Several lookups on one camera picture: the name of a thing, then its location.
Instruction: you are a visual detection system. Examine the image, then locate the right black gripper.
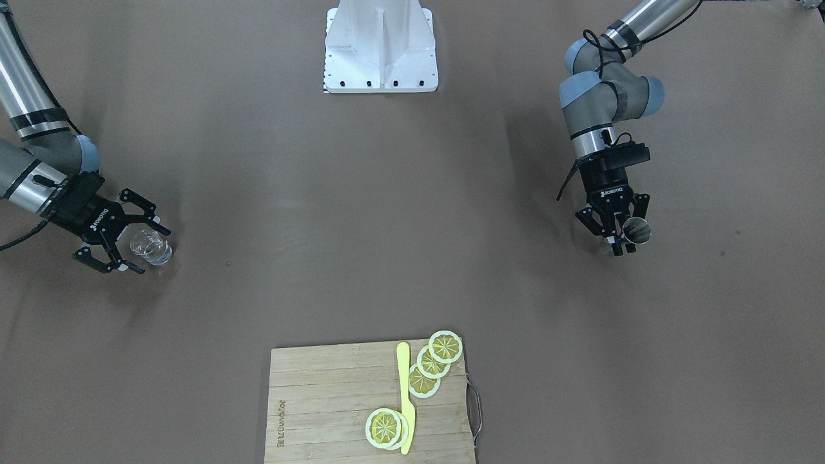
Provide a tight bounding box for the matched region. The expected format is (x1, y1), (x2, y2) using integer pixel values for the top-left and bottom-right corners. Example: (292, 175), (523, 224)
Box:
(53, 188), (171, 275)

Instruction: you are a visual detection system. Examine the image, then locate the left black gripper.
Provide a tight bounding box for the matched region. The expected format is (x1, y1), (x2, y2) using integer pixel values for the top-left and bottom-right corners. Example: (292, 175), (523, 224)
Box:
(575, 160), (650, 256)

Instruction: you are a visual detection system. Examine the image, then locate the steel jigger measuring cup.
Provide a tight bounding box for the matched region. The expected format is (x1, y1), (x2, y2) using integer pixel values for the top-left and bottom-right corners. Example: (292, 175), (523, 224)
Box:
(612, 217), (652, 256)

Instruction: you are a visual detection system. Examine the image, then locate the clear glass cup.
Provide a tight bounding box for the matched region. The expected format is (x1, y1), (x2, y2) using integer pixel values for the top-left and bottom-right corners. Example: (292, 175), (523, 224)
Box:
(130, 229), (173, 266)

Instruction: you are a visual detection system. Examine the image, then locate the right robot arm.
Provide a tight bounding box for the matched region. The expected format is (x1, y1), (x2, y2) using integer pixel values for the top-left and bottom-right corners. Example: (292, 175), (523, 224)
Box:
(1, 2), (170, 274)

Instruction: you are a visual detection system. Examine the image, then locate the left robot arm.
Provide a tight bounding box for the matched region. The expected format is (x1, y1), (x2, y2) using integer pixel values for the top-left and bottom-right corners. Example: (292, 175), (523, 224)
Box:
(559, 1), (699, 256)

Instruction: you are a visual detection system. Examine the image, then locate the end lemon slice of row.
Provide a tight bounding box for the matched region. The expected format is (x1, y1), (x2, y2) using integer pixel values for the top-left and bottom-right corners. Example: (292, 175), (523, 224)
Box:
(428, 330), (463, 364)

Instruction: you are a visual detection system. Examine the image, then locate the middle lemon slice of row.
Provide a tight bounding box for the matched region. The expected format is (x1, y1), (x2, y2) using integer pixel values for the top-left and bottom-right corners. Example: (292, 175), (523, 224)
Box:
(416, 345), (451, 380)

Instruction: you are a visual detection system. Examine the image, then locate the wooden cutting board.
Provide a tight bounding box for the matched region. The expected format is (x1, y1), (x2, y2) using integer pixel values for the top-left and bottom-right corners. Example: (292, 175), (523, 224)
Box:
(263, 341), (477, 463)

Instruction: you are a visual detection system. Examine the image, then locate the yellow plastic knife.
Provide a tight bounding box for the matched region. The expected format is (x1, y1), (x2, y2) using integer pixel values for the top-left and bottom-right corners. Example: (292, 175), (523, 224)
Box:
(396, 342), (416, 456)

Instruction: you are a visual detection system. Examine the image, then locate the lemon slice near knife tip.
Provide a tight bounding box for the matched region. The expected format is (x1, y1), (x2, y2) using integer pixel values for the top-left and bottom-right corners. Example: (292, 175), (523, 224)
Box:
(364, 408), (400, 450)

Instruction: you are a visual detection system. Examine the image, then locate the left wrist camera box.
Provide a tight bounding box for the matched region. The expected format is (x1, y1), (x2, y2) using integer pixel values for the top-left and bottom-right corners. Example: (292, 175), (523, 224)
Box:
(594, 141), (651, 171)

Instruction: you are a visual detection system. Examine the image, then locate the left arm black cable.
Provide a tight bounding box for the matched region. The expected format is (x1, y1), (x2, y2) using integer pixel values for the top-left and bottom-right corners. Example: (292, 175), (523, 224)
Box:
(557, 29), (645, 202)

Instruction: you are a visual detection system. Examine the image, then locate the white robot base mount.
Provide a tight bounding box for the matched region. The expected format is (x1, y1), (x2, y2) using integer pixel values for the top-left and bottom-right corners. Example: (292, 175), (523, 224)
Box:
(322, 1), (439, 93)

